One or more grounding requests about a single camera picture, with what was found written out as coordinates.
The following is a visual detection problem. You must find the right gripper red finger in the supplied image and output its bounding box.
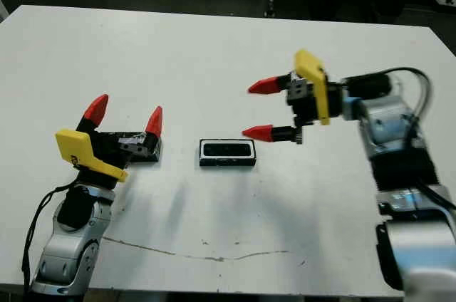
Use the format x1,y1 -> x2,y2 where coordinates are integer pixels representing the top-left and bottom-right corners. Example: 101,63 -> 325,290
248,73 -> 291,95
242,124 -> 296,142

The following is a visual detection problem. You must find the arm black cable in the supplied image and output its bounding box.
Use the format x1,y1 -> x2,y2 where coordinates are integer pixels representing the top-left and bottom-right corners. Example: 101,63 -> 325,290
21,182 -> 78,288
386,66 -> 456,210

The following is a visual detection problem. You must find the black box base white lining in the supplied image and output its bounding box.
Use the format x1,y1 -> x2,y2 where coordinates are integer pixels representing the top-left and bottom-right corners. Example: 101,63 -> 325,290
198,137 -> 257,167

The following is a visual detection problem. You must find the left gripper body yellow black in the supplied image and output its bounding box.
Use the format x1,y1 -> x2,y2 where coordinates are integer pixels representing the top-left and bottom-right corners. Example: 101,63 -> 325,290
55,129 -> 150,189

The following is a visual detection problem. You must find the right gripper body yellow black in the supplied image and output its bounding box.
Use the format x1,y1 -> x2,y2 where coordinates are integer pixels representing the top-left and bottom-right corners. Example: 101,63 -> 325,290
286,48 -> 346,145

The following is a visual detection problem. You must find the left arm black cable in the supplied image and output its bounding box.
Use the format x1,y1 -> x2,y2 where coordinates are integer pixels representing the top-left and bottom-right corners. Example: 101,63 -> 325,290
21,182 -> 78,288

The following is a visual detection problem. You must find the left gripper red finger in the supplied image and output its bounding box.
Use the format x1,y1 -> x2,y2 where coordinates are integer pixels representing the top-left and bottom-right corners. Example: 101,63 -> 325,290
142,105 -> 164,150
75,94 -> 110,135

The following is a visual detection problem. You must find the black box lid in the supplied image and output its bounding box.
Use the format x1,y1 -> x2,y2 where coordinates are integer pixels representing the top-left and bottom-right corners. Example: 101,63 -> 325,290
117,130 -> 163,163

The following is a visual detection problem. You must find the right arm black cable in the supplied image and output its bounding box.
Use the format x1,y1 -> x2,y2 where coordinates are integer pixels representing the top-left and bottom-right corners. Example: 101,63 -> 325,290
386,66 -> 456,210

